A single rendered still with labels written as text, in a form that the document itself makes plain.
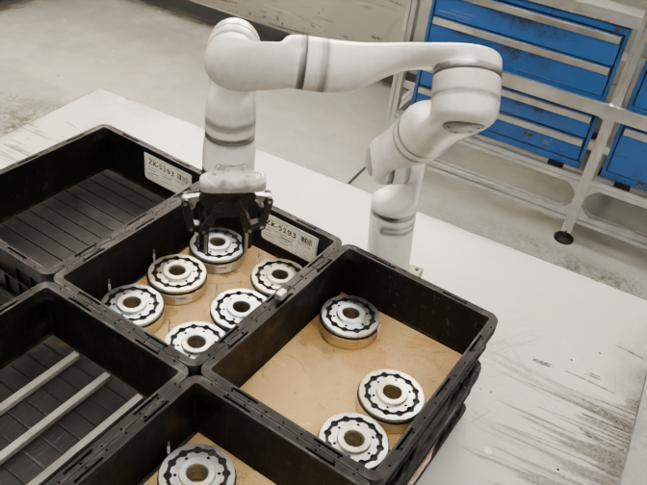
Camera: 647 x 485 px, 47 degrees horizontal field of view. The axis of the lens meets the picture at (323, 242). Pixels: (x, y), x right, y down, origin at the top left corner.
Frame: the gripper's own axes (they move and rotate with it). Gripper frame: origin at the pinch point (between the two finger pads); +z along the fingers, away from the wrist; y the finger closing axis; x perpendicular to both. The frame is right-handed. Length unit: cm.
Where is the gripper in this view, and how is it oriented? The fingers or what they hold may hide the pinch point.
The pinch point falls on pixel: (225, 242)
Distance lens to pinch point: 116.4
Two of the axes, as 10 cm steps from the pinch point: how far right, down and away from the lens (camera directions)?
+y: -9.7, 0.4, -2.3
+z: -1.1, 7.9, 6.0
